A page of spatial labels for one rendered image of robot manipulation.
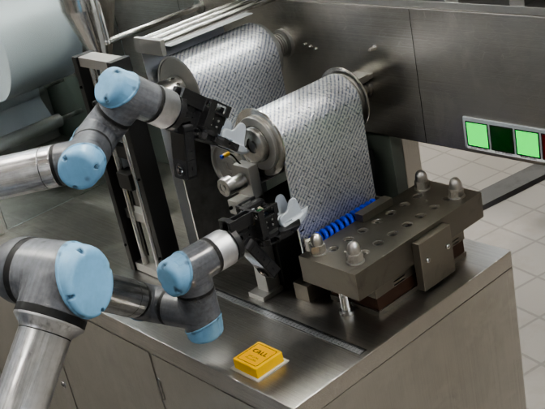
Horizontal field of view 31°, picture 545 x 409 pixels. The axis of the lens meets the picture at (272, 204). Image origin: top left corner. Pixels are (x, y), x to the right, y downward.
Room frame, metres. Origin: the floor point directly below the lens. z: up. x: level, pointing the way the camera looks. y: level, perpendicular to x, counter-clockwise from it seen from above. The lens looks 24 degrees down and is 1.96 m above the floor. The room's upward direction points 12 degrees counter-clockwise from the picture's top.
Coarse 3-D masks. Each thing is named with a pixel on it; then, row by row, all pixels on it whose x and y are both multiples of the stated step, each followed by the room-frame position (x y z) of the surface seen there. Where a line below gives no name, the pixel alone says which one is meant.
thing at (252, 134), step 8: (248, 128) 1.89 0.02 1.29; (256, 128) 1.88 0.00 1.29; (248, 136) 1.89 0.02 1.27; (256, 136) 1.87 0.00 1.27; (264, 136) 1.87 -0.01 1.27; (248, 144) 1.90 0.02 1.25; (256, 144) 1.87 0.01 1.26; (264, 144) 1.86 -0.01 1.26; (256, 152) 1.88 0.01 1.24; (264, 152) 1.86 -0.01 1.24; (256, 160) 1.88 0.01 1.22; (264, 160) 1.88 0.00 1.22
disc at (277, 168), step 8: (240, 112) 1.93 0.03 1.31; (248, 112) 1.91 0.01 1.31; (256, 112) 1.89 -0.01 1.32; (240, 120) 1.93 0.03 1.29; (264, 120) 1.87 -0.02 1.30; (272, 128) 1.85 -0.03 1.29; (280, 136) 1.84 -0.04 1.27; (280, 144) 1.84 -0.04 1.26; (280, 152) 1.85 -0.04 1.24; (248, 160) 1.93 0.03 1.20; (280, 160) 1.85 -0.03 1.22; (272, 168) 1.87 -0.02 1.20; (280, 168) 1.86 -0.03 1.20
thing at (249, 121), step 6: (246, 120) 1.90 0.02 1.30; (252, 120) 1.89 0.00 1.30; (258, 120) 1.88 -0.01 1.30; (246, 126) 1.91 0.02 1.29; (258, 126) 1.88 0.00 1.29; (264, 126) 1.86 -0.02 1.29; (264, 132) 1.86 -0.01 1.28; (270, 132) 1.86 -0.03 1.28; (270, 138) 1.85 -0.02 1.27; (270, 144) 1.86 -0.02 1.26; (276, 144) 1.85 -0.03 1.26; (270, 150) 1.86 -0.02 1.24; (276, 150) 1.85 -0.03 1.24; (246, 156) 1.92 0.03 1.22; (270, 156) 1.86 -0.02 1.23; (276, 156) 1.85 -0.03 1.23; (264, 162) 1.88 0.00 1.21; (270, 162) 1.86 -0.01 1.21; (276, 162) 1.86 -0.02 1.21; (264, 168) 1.88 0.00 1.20
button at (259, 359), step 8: (256, 344) 1.66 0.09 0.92; (264, 344) 1.66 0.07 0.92; (248, 352) 1.64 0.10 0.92; (256, 352) 1.64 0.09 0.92; (264, 352) 1.63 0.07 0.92; (272, 352) 1.62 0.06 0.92; (280, 352) 1.62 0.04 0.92; (240, 360) 1.62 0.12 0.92; (248, 360) 1.61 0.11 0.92; (256, 360) 1.61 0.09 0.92; (264, 360) 1.60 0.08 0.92; (272, 360) 1.60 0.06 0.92; (280, 360) 1.61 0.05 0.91; (240, 368) 1.62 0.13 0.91; (248, 368) 1.60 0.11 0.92; (256, 368) 1.58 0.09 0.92; (264, 368) 1.59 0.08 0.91; (256, 376) 1.58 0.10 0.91
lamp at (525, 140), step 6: (516, 132) 1.78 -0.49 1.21; (522, 132) 1.77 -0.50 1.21; (528, 132) 1.75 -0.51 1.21; (522, 138) 1.77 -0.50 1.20; (528, 138) 1.76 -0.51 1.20; (534, 138) 1.74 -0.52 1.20; (522, 144) 1.77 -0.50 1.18; (528, 144) 1.76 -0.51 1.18; (534, 144) 1.74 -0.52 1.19; (522, 150) 1.77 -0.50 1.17; (528, 150) 1.76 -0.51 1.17; (534, 150) 1.75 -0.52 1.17; (534, 156) 1.75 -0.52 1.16
